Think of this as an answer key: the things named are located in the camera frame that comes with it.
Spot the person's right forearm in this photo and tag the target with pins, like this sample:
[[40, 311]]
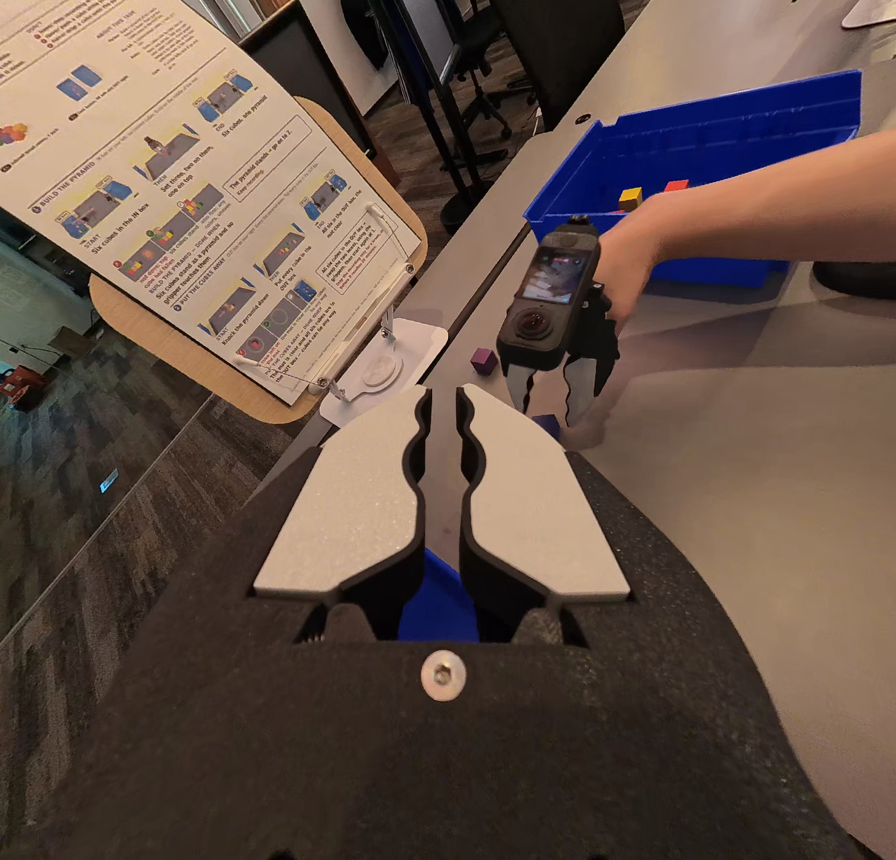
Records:
[[770, 202]]

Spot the red floor machine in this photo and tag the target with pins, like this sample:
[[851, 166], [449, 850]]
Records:
[[21, 387]]

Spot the printed instruction sheet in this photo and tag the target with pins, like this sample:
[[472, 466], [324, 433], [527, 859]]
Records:
[[175, 174]]

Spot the black floor lamp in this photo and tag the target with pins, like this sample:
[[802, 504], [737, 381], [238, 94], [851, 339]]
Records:
[[420, 90]]

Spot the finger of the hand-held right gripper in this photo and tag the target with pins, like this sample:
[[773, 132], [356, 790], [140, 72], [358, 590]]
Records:
[[518, 384], [581, 384]]

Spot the black rounded pad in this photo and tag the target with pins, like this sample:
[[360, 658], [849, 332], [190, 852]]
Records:
[[854, 280]]

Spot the small brown cardboard box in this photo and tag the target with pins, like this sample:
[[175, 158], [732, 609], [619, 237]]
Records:
[[70, 343]]

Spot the grey panel on wheeled stand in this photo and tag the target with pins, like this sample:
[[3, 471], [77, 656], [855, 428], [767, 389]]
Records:
[[427, 34]]

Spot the purple wooden cube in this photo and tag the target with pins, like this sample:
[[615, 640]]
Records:
[[484, 361]]

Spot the black office chair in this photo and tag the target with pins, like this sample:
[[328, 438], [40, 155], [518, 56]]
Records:
[[560, 34], [483, 69]]

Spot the blue floor sticker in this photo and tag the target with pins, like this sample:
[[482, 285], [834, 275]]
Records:
[[108, 483]]

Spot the blue wooden cube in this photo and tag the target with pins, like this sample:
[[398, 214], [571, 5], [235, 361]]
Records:
[[546, 424]]

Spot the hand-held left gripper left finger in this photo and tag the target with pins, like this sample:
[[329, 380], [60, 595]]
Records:
[[350, 517]]

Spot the blue plastic bin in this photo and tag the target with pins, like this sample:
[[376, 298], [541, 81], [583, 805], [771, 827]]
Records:
[[437, 608], [735, 125]]

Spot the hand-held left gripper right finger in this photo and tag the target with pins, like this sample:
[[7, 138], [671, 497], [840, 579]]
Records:
[[546, 517]]

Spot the yellow wooden cube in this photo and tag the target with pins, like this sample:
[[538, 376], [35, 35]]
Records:
[[630, 198]]

